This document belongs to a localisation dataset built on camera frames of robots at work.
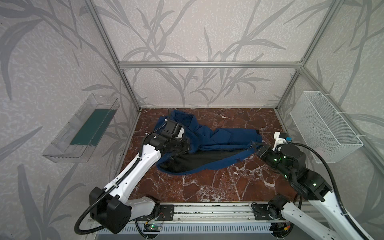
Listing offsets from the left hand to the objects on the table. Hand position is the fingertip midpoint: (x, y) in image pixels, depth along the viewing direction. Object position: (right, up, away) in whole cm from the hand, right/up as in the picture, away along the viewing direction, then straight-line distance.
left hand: (193, 142), depth 76 cm
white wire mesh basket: (+58, +8, -12) cm, 60 cm away
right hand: (+27, +3, -8) cm, 28 cm away
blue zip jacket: (+8, -5, +10) cm, 13 cm away
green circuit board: (-18, -40, -5) cm, 44 cm away
